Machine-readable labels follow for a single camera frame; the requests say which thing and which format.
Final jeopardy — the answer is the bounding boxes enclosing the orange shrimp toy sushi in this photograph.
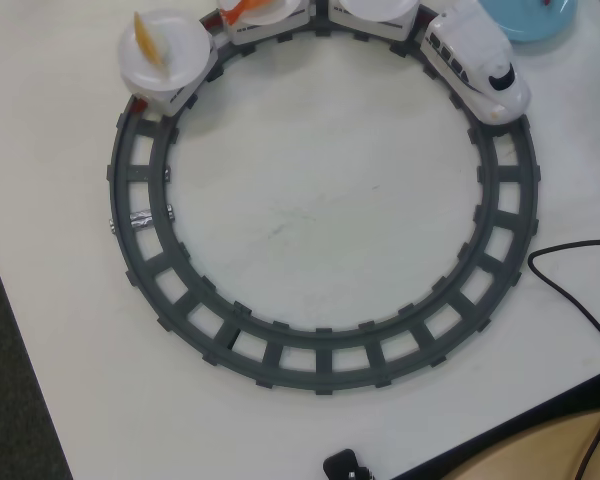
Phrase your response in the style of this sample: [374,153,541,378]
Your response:
[219,0,276,25]

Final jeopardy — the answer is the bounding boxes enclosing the pale yellow toy sushi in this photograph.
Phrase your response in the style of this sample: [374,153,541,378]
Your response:
[131,10,169,69]

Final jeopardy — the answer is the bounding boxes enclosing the white Shinkansen toy locomotive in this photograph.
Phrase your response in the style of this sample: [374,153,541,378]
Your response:
[419,0,532,124]

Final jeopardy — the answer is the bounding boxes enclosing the light blue dish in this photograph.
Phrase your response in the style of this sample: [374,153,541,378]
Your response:
[479,0,579,43]

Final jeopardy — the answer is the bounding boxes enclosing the grey circular toy train track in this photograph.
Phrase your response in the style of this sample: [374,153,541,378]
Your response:
[104,4,541,397]

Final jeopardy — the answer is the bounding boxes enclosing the white toy train car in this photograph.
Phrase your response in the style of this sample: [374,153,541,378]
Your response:
[129,43,219,119]
[223,0,322,47]
[326,0,427,44]

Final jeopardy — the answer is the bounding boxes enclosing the black power plug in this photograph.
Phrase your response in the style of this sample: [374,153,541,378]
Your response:
[322,448,376,480]

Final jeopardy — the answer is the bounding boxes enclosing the light wooden furniture top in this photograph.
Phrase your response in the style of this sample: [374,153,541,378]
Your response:
[449,403,600,480]

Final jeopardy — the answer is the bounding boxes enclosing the thick black cable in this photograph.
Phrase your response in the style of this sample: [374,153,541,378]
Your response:
[526,239,600,353]

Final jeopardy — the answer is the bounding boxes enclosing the thin dark cable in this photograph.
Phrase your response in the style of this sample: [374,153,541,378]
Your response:
[569,405,600,480]

